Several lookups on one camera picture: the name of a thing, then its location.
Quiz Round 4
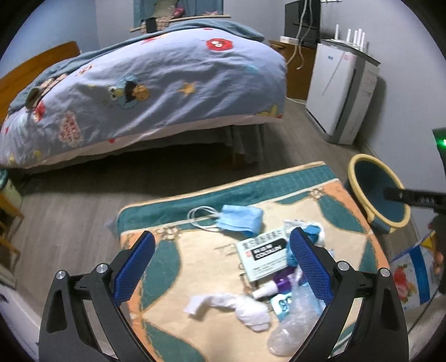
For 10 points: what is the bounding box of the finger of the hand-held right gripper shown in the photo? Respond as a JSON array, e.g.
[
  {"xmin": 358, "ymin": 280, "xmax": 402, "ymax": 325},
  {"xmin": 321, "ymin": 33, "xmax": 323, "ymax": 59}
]
[{"xmin": 383, "ymin": 187, "xmax": 446, "ymax": 210}]

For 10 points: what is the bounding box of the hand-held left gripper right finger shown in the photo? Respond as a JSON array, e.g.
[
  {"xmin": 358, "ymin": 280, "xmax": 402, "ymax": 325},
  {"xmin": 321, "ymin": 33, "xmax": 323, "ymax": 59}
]
[{"xmin": 289, "ymin": 227, "xmax": 409, "ymax": 362}]

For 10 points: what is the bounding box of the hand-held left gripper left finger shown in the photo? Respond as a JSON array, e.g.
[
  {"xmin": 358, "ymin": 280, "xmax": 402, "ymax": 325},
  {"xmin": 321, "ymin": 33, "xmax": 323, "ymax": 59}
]
[{"xmin": 38, "ymin": 230, "xmax": 156, "ymax": 362}]

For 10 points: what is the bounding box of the purple bottle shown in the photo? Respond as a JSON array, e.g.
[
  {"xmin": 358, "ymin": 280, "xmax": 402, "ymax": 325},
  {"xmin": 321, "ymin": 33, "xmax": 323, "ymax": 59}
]
[{"xmin": 251, "ymin": 271, "xmax": 297, "ymax": 300}]

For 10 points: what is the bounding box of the blue bin with yellow rim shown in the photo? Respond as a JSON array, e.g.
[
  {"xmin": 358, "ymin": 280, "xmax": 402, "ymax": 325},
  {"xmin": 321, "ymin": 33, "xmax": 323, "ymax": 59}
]
[{"xmin": 348, "ymin": 154, "xmax": 412, "ymax": 234}]

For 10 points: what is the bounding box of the medicine box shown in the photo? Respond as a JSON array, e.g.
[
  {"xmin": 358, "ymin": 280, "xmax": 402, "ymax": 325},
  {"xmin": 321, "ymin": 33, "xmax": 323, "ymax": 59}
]
[{"xmin": 235, "ymin": 228, "xmax": 291, "ymax": 282}]

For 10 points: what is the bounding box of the white tissue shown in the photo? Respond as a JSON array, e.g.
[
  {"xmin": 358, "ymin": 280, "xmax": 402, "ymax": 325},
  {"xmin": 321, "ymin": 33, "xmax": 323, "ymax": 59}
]
[{"xmin": 183, "ymin": 293, "xmax": 272, "ymax": 332}]

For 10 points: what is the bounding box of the blue face mask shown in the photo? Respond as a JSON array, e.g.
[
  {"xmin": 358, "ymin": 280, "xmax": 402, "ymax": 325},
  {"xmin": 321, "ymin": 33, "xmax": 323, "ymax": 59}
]
[{"xmin": 187, "ymin": 204, "xmax": 263, "ymax": 234}]

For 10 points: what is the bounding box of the person's right hand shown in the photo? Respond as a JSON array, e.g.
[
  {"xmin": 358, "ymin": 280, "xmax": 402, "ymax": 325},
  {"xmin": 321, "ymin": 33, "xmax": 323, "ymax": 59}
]
[{"xmin": 428, "ymin": 216, "xmax": 446, "ymax": 275}]

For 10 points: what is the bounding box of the blue white crumpled wrapper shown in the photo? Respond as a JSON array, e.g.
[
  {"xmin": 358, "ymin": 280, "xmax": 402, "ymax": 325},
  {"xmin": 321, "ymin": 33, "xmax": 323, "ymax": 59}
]
[{"xmin": 283, "ymin": 219, "xmax": 326, "ymax": 248}]

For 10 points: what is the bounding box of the teal and beige rug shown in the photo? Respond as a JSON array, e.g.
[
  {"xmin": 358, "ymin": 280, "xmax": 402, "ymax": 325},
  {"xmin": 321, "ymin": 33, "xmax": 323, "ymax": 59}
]
[{"xmin": 106, "ymin": 161, "xmax": 391, "ymax": 362}]

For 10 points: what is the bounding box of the printed cardboard box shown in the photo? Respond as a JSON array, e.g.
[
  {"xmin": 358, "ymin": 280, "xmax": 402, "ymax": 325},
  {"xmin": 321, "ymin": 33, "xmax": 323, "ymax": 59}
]
[{"xmin": 389, "ymin": 231, "xmax": 440, "ymax": 310}]

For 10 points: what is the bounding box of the white air purifier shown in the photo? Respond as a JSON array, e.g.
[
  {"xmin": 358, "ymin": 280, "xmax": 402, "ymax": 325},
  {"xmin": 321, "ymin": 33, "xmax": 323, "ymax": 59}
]
[{"xmin": 306, "ymin": 39, "xmax": 381, "ymax": 145}]

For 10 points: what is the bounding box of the white router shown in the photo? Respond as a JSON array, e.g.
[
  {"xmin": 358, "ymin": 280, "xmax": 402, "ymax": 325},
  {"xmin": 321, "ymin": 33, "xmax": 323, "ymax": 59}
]
[{"xmin": 333, "ymin": 24, "xmax": 369, "ymax": 54}]

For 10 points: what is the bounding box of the wooden stool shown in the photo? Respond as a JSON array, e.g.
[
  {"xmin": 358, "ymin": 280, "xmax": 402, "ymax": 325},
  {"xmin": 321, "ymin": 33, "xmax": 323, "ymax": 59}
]
[{"xmin": 0, "ymin": 190, "xmax": 25, "ymax": 272}]

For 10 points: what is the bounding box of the grey bed skirt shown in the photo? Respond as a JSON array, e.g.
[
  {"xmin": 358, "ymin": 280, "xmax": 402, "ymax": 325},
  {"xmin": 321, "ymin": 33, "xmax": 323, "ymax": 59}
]
[{"xmin": 150, "ymin": 122, "xmax": 269, "ymax": 171}]

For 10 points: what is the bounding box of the wooden cabinet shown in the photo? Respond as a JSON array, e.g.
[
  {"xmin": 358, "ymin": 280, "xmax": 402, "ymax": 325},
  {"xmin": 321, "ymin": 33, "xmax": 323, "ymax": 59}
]
[{"xmin": 269, "ymin": 39, "xmax": 317, "ymax": 101}]

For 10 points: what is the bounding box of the black monitor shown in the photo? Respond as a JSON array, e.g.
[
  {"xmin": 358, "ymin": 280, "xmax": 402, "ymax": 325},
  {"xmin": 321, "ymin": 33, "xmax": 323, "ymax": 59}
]
[{"xmin": 284, "ymin": 0, "xmax": 321, "ymax": 49}]

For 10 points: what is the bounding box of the bed with cartoon blanket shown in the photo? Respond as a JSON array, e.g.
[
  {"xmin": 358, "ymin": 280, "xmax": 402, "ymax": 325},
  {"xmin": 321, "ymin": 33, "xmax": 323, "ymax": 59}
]
[{"xmin": 0, "ymin": 19, "xmax": 288, "ymax": 171}]

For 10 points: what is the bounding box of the wooden headboard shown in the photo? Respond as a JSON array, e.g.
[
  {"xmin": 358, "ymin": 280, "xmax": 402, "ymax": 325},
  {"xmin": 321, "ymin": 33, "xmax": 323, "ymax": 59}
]
[{"xmin": 0, "ymin": 41, "xmax": 81, "ymax": 122}]

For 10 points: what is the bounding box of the white cable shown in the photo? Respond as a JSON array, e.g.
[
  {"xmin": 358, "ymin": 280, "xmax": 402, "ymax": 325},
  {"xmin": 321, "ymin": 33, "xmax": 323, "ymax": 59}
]
[{"xmin": 287, "ymin": 0, "xmax": 311, "ymax": 72}]

